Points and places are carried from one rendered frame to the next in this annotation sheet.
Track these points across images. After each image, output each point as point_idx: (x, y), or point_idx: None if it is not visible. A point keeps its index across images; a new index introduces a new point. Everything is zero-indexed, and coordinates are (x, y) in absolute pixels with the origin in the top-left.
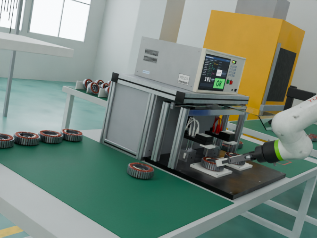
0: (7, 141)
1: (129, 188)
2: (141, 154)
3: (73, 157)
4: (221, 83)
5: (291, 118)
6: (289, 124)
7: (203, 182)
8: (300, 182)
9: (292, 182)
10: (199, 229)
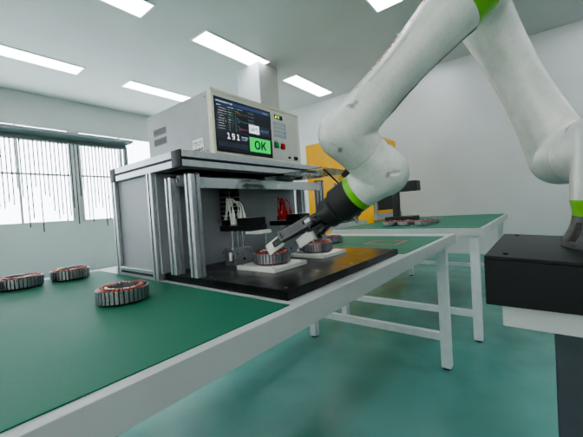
0: None
1: (51, 330)
2: (157, 270)
3: (19, 301)
4: (264, 146)
5: (345, 109)
6: (344, 121)
7: (240, 283)
8: (423, 259)
9: (410, 259)
10: (152, 394)
